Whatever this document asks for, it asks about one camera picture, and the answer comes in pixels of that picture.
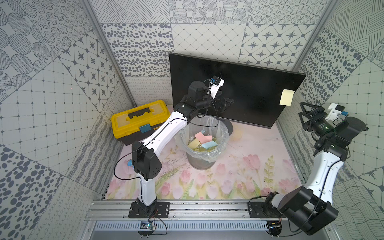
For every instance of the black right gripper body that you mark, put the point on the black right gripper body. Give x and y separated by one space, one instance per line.
319 125

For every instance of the aluminium mounting rail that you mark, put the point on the aluminium mounting rail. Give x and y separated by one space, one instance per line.
183 210

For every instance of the yellow sticky note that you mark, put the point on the yellow sticky note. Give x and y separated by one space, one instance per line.
287 97

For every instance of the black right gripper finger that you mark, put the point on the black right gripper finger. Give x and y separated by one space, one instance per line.
304 113
316 110

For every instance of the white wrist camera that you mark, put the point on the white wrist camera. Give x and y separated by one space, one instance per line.
215 84
336 113

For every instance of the black computer monitor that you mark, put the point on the black computer monitor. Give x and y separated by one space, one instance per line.
256 91

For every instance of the yellow black toolbox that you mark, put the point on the yellow black toolbox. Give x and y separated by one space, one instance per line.
139 123

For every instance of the grey round monitor stand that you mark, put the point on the grey round monitor stand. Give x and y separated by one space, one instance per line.
229 126

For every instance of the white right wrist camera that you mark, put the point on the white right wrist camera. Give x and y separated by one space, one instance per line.
336 113

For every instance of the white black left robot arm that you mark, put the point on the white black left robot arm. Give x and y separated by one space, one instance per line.
145 154

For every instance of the light blue sticky note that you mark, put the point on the light blue sticky note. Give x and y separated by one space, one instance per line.
209 145

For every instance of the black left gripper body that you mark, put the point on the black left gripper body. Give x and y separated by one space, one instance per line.
218 102

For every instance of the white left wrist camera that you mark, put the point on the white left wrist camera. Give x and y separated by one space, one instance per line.
215 84

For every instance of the pink sticky note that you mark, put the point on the pink sticky note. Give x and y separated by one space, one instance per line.
199 136
206 139

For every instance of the floral pink table mat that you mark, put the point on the floral pink table mat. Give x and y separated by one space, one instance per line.
255 163

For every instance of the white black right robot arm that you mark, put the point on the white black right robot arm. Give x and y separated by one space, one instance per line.
309 207

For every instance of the grey bin with plastic liner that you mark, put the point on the grey bin with plastic liner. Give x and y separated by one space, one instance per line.
198 157

